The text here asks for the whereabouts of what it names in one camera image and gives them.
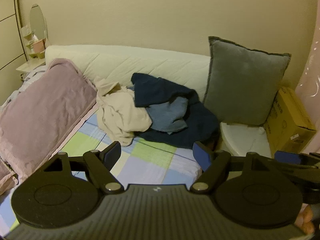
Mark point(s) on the white tiered organiser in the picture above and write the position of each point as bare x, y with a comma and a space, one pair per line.
28, 36

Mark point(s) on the grey pillow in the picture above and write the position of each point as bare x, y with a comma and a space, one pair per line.
245, 85

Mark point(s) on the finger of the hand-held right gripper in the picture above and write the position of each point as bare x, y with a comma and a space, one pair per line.
288, 157

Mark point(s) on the white nightstand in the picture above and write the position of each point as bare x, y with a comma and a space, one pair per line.
27, 66

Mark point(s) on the light blue garment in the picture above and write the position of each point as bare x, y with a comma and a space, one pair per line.
165, 115

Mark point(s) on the navy garment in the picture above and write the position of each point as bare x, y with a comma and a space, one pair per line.
155, 90

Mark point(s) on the white headboard cushion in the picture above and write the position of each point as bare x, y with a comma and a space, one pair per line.
150, 65

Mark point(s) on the striped pillow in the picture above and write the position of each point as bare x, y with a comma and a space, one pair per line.
32, 76

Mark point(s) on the cream wardrobe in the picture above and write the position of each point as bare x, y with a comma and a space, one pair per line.
10, 42

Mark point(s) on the checkered bed sheet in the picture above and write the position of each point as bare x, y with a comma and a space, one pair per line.
150, 160

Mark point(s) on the white round stool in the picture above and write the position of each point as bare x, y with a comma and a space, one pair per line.
240, 137

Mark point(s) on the cream garment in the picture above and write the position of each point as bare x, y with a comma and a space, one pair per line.
120, 115

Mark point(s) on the cardboard box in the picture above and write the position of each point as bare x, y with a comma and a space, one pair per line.
287, 125

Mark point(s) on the pink curtain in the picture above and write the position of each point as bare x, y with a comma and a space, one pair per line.
310, 80

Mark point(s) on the oval mirror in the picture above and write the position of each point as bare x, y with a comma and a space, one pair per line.
37, 20

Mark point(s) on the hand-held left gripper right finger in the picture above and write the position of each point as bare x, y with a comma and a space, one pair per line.
202, 156

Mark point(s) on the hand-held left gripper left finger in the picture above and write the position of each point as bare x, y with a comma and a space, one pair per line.
112, 155

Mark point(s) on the person's right hand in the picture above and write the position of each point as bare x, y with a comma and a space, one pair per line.
307, 220

